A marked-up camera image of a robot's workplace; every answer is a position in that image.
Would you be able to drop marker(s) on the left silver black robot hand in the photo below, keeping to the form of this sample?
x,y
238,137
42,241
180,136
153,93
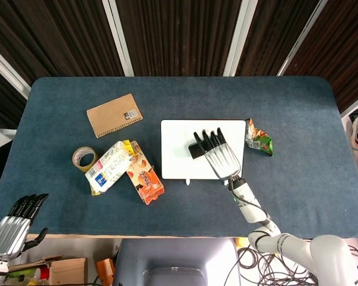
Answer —
x,y
9,235

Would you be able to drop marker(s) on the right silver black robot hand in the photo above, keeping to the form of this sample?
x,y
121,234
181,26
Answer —
x,y
222,159

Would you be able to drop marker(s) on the black rectangular eraser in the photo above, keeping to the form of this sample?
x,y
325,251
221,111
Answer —
x,y
194,152

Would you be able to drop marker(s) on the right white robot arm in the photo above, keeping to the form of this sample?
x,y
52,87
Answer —
x,y
286,242

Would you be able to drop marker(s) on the white board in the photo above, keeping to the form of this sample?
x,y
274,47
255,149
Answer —
x,y
179,149

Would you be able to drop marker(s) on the green orange snack bag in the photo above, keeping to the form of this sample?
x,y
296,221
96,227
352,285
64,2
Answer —
x,y
261,141

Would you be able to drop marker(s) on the brown cardboard box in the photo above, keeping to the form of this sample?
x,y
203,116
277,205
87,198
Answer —
x,y
68,272

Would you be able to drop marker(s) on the dark blue table cloth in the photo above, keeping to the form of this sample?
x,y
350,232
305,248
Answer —
x,y
179,98

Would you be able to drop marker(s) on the orange crumpled carton box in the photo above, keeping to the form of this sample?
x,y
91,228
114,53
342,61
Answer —
x,y
147,181

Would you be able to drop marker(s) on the brown packing tape roll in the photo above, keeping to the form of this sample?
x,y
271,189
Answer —
x,y
77,162

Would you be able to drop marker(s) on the orange plastic block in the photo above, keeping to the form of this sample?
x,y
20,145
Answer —
x,y
106,271

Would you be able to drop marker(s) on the white yellow tissue package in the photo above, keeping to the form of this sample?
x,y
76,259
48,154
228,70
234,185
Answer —
x,y
110,169

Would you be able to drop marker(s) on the grey robot torso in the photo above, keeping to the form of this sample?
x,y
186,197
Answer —
x,y
176,262

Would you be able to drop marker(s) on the brown spiral notebook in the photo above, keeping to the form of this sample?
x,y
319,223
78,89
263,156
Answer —
x,y
113,114

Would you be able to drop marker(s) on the dark brown pleated curtain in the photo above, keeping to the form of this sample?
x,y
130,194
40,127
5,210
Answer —
x,y
179,32

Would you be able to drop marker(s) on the white frame post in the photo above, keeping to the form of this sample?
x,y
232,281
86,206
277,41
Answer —
x,y
356,104
301,38
237,38
119,38
6,70

